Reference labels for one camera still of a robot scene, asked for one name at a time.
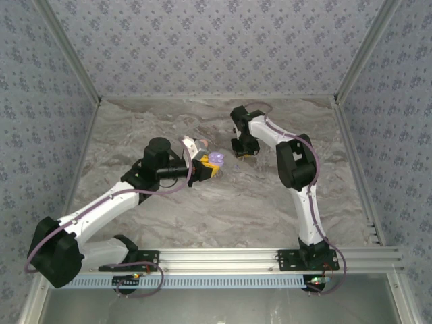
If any slotted light blue cable duct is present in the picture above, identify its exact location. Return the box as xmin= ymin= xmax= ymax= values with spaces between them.
xmin=50 ymin=273 xmax=310 ymax=290

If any thin aluminium table edge rail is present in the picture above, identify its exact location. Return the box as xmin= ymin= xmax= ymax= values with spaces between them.
xmin=100 ymin=94 xmax=338 ymax=101

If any aluminium side rail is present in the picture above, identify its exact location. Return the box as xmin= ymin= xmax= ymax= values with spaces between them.
xmin=51 ymin=98 xmax=103 ymax=237
xmin=331 ymin=97 xmax=387 ymax=246

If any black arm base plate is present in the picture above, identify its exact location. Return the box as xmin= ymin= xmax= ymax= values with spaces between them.
xmin=277 ymin=248 xmax=340 ymax=273
xmin=98 ymin=249 xmax=160 ymax=273

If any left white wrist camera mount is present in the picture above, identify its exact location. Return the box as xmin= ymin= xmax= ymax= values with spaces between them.
xmin=180 ymin=134 xmax=209 ymax=162

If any aluminium corner post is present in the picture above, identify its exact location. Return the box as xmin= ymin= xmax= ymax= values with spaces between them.
xmin=33 ymin=0 xmax=103 ymax=103
xmin=333 ymin=0 xmax=403 ymax=102

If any purple earbud charging case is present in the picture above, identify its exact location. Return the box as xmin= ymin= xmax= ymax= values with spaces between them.
xmin=208 ymin=151 xmax=225 ymax=169

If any aluminium frame bar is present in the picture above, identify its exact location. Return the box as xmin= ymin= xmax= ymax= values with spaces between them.
xmin=387 ymin=273 xmax=423 ymax=324
xmin=19 ymin=273 xmax=52 ymax=324

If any black controller board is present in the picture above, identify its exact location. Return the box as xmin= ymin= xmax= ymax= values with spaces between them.
xmin=112 ymin=275 xmax=141 ymax=292
xmin=304 ymin=275 xmax=327 ymax=294

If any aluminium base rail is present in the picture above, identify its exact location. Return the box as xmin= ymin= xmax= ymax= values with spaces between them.
xmin=37 ymin=247 xmax=405 ymax=273

